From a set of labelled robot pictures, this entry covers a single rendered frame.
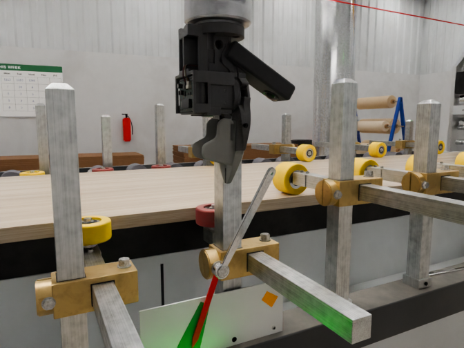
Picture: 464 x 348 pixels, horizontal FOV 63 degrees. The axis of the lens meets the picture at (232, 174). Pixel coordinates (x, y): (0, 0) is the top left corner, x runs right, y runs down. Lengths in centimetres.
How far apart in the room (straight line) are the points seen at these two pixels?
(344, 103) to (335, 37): 400
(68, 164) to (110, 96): 727
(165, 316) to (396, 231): 82
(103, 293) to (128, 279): 5
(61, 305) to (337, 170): 52
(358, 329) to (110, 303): 30
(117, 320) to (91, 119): 734
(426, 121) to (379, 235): 41
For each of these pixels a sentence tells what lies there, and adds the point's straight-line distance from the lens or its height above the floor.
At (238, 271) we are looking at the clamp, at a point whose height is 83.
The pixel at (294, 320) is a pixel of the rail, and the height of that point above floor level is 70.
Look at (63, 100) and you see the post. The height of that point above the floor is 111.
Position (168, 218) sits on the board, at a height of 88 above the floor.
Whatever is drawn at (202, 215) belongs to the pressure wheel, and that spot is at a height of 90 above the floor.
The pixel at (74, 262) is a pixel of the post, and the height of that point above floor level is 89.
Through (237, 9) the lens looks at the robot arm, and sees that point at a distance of 52.
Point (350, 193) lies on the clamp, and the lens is 77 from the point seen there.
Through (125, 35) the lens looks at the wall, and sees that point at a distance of 802.
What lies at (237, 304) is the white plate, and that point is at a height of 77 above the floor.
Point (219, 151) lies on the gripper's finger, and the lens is 51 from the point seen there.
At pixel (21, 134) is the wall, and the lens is 779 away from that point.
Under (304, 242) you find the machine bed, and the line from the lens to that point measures 102.
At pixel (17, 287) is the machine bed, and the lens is 82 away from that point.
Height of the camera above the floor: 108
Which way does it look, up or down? 8 degrees down
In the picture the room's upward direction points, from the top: straight up
